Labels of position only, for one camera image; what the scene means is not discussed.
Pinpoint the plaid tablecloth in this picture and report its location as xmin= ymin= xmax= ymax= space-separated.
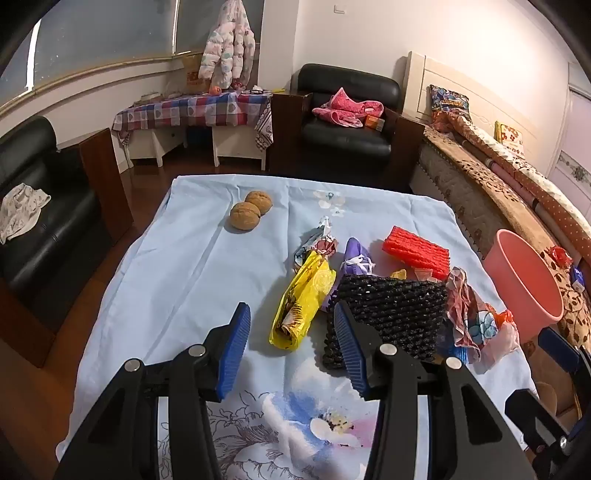
xmin=112 ymin=89 xmax=274 ymax=151

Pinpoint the foil candy wrapper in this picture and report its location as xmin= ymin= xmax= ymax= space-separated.
xmin=293 ymin=216 xmax=339 ymax=266

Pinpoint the brown leaf-pattern blanket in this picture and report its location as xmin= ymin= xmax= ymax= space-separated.
xmin=422 ymin=127 xmax=591 ymax=352

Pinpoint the brown walnut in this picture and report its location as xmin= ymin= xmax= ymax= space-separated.
xmin=229 ymin=202 xmax=262 ymax=230
xmin=245 ymin=190 xmax=274 ymax=215

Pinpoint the black leather armchair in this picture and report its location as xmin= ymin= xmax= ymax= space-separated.
xmin=291 ymin=64 xmax=402 ymax=174

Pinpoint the pink garment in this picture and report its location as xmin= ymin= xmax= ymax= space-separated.
xmin=312 ymin=87 xmax=385 ymax=128

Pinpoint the large dark window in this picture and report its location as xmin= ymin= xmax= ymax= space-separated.
xmin=0 ymin=0 xmax=181 ymax=102

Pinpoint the yellow plastic snack bag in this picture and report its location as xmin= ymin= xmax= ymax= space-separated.
xmin=269 ymin=250 xmax=335 ymax=352

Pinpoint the orange dotted quilt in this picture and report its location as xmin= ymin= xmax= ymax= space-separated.
xmin=445 ymin=113 xmax=591 ymax=278

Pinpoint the pink plastic bucket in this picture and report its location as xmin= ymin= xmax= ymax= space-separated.
xmin=483 ymin=229 xmax=565 ymax=344

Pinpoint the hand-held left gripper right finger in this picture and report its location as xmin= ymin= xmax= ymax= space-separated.
xmin=333 ymin=300 xmax=541 ymax=480

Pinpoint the pink patterned plastic wrapper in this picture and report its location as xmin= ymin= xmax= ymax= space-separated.
xmin=444 ymin=267 xmax=520 ymax=374

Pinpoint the colourful cartoon pillow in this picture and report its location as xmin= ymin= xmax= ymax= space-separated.
xmin=429 ymin=84 xmax=472 ymax=132

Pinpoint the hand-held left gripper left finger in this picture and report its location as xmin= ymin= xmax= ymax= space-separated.
xmin=53 ymin=302 xmax=252 ymax=480

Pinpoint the white crumpled cloth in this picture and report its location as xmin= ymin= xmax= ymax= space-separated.
xmin=0 ymin=183 xmax=52 ymax=245

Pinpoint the white low table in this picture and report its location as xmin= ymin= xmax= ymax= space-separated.
xmin=124 ymin=124 xmax=269 ymax=171

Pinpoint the white bed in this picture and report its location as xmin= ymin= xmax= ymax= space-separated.
xmin=401 ymin=51 xmax=591 ymax=416

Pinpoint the dark wooden side table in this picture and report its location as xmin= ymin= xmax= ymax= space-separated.
xmin=385 ymin=111 xmax=426 ymax=190
xmin=269 ymin=91 xmax=315 ymax=174

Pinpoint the yellow red floral pillow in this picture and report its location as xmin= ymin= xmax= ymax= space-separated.
xmin=494 ymin=121 xmax=527 ymax=155

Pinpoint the light blue floral tablecloth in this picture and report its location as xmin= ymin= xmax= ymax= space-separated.
xmin=55 ymin=174 xmax=539 ymax=480

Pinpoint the dark wooden end table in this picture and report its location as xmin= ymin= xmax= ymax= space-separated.
xmin=56 ymin=128 xmax=134 ymax=245

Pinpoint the pink patterned puffer jacket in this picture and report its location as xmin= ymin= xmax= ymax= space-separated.
xmin=198 ymin=0 xmax=257 ymax=88

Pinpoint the black leather sofa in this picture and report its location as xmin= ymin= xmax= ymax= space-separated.
xmin=0 ymin=116 xmax=114 ymax=333

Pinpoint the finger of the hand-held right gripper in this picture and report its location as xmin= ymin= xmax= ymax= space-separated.
xmin=505 ymin=389 xmax=571 ymax=455
xmin=538 ymin=327 xmax=585 ymax=376

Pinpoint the purple plastic wrapper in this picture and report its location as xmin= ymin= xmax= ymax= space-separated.
xmin=322 ymin=237 xmax=377 ymax=315

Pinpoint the red foam net sleeve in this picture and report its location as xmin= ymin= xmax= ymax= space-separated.
xmin=382 ymin=225 xmax=451 ymax=281

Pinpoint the black foam net sleeve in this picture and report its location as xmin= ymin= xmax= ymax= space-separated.
xmin=322 ymin=273 xmax=450 ymax=370

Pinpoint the red plastic bag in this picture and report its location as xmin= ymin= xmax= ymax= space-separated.
xmin=545 ymin=246 xmax=574 ymax=268

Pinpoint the white wardrobe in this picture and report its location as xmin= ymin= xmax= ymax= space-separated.
xmin=547 ymin=62 xmax=591 ymax=195

